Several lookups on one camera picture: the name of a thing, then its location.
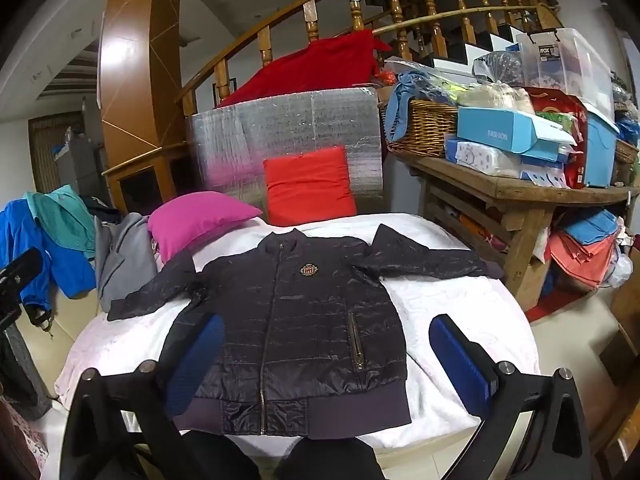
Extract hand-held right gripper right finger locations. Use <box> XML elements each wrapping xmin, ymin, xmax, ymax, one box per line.
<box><xmin>428</xmin><ymin>314</ymin><xmax>593</xmax><ymax>480</ymax></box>

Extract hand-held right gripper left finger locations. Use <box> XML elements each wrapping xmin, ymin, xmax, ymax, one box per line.
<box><xmin>60</xmin><ymin>312</ymin><xmax>227</xmax><ymax>480</ymax></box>

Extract dark puffer jacket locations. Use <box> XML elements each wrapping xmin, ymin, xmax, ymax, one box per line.
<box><xmin>106</xmin><ymin>224</ymin><xmax>505</xmax><ymax>436</ymax></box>

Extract stack of folded clothes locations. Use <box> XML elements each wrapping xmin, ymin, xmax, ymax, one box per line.
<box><xmin>547</xmin><ymin>230</ymin><xmax>621</xmax><ymax>291</ymax></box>

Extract blue jacket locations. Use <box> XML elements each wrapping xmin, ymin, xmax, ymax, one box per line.
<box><xmin>0</xmin><ymin>200</ymin><xmax>97</xmax><ymax>328</ymax></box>

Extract white fleece blanket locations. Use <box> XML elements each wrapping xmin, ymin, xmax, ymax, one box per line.
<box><xmin>54</xmin><ymin>212</ymin><xmax>541</xmax><ymax>453</ymax></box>

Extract beige sofa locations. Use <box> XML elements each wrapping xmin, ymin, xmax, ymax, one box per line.
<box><xmin>10</xmin><ymin>290</ymin><xmax>101</xmax><ymax>401</ymax></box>

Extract teal shirt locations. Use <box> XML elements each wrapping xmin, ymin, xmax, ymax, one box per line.
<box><xmin>27</xmin><ymin>185</ymin><xmax>98</xmax><ymax>261</ymax></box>

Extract dark grey bag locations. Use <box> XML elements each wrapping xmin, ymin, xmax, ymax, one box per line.
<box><xmin>0</xmin><ymin>330</ymin><xmax>51</xmax><ymax>421</ymax></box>

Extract grey garment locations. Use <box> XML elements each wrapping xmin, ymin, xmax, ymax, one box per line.
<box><xmin>94</xmin><ymin>212</ymin><xmax>158</xmax><ymax>313</ymax></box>

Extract grey cabinet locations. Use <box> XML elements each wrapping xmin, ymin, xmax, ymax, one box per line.
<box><xmin>55</xmin><ymin>137</ymin><xmax>108</xmax><ymax>201</ymax></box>

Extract magenta pillow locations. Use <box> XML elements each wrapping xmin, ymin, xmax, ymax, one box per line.
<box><xmin>147</xmin><ymin>191</ymin><xmax>263</xmax><ymax>261</ymax></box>

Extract person's black pants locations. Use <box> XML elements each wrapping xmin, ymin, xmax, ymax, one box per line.
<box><xmin>182</xmin><ymin>430</ymin><xmax>381</xmax><ymax>480</ymax></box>

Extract blue folded cloth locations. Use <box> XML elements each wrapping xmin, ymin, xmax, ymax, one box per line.
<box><xmin>565</xmin><ymin>209</ymin><xmax>620</xmax><ymax>246</ymax></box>

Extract red cloth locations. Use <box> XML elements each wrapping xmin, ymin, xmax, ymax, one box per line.
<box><xmin>263</xmin><ymin>146</ymin><xmax>358</xmax><ymax>228</ymax></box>
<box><xmin>215</xmin><ymin>29</ymin><xmax>393</xmax><ymax>108</ymax></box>

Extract patterned tissue pack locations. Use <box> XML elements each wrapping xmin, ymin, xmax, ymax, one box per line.
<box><xmin>445</xmin><ymin>139</ymin><xmax>523</xmax><ymax>178</ymax></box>

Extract wooden pillar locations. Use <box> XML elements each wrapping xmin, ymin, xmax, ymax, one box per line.
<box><xmin>98</xmin><ymin>0</ymin><xmax>186</xmax><ymax>211</ymax></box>

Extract blue cardboard box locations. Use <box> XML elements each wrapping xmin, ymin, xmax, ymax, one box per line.
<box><xmin>456</xmin><ymin>106</ymin><xmax>578</xmax><ymax>163</ymax></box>

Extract wicker basket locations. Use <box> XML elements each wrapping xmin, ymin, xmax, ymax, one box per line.
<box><xmin>378</xmin><ymin>99</ymin><xmax>460</xmax><ymax>158</ymax></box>

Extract silver foil insulation sheet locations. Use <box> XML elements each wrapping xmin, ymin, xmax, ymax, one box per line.
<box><xmin>186</xmin><ymin>86</ymin><xmax>385</xmax><ymax>221</ymax></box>

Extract blue storage bin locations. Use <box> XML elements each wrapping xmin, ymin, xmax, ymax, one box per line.
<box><xmin>582</xmin><ymin>105</ymin><xmax>623</xmax><ymax>188</ymax></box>

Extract beige cloth bundle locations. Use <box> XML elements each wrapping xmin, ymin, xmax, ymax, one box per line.
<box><xmin>457</xmin><ymin>82</ymin><xmax>536</xmax><ymax>115</ymax></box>

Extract red bag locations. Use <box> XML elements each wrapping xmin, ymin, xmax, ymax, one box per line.
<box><xmin>525</xmin><ymin>87</ymin><xmax>590</xmax><ymax>190</ymax></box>

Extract grey patterned plastic bag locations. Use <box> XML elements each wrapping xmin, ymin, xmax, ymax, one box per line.
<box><xmin>472</xmin><ymin>51</ymin><xmax>526</xmax><ymax>86</ymax></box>

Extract clear plastic storage box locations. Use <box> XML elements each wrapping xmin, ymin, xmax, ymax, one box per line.
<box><xmin>515</xmin><ymin>27</ymin><xmax>616</xmax><ymax>118</ymax></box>

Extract wooden stair railing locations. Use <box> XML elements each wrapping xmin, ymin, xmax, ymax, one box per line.
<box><xmin>175</xmin><ymin>0</ymin><xmax>563</xmax><ymax>116</ymax></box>

